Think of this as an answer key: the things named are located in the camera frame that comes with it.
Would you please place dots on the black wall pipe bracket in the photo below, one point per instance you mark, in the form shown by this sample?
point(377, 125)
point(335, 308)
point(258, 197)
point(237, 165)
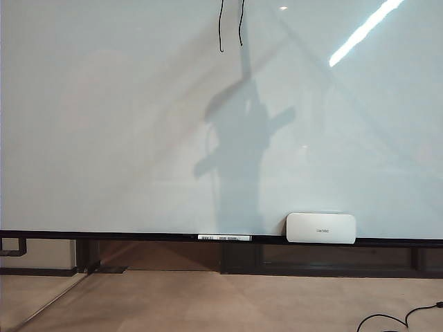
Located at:
point(22, 246)

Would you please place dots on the white marker pen black cap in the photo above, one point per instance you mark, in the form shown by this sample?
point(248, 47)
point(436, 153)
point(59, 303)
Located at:
point(225, 238)

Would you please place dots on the black floor plate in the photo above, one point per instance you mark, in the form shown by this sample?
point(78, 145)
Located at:
point(114, 269)

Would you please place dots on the large white whiteboard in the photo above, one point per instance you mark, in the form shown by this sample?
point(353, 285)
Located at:
point(138, 114)

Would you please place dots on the white rectangular board eraser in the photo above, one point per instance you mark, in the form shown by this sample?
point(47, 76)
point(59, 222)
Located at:
point(320, 228)

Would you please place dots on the black whiteboard tray ledge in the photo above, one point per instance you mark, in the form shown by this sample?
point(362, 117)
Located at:
point(104, 236)

